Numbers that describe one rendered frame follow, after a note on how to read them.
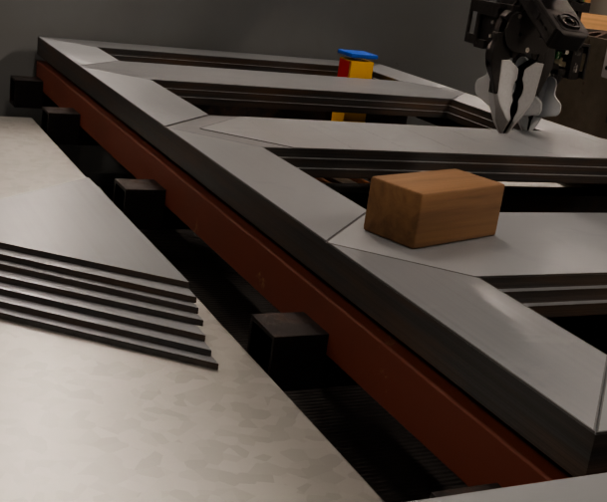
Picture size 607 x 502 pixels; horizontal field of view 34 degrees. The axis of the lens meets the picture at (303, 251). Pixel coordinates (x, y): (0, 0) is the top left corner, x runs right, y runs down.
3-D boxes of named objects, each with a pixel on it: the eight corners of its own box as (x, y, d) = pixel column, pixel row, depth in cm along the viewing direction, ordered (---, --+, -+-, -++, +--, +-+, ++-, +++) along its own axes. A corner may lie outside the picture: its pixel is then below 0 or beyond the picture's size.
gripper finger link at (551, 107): (544, 140, 153) (557, 80, 150) (520, 131, 158) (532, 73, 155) (560, 140, 154) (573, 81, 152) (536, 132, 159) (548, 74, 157)
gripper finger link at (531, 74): (500, 125, 127) (514, 53, 125) (528, 135, 122) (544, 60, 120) (480, 125, 126) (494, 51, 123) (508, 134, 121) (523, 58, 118)
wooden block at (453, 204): (413, 250, 85) (423, 193, 83) (361, 229, 89) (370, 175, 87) (495, 235, 93) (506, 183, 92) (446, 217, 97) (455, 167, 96)
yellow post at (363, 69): (338, 156, 201) (351, 60, 196) (326, 150, 205) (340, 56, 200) (359, 156, 203) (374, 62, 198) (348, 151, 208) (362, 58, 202)
